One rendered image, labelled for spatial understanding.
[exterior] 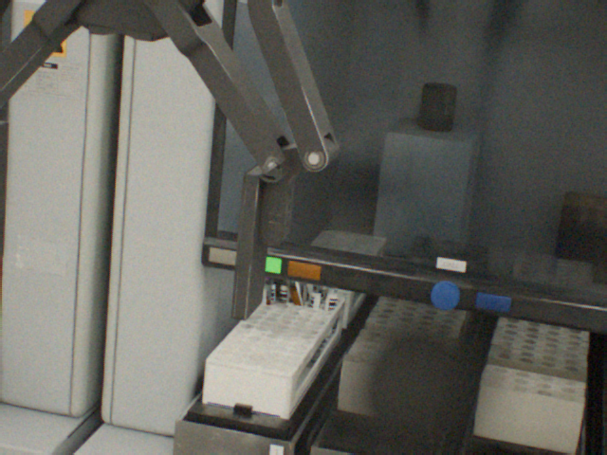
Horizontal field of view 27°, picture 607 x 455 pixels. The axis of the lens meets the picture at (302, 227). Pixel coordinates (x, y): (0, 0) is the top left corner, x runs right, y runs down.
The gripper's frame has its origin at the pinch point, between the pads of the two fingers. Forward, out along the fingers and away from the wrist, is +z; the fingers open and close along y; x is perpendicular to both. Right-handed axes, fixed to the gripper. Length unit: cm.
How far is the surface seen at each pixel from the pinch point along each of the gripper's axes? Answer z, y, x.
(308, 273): 22, -5, 72
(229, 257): 22, -14, 72
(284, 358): 34, -7, 75
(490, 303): 22, 15, 72
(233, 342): 34, -14, 78
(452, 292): 21, 11, 71
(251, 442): 40, -8, 66
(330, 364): 39, -4, 89
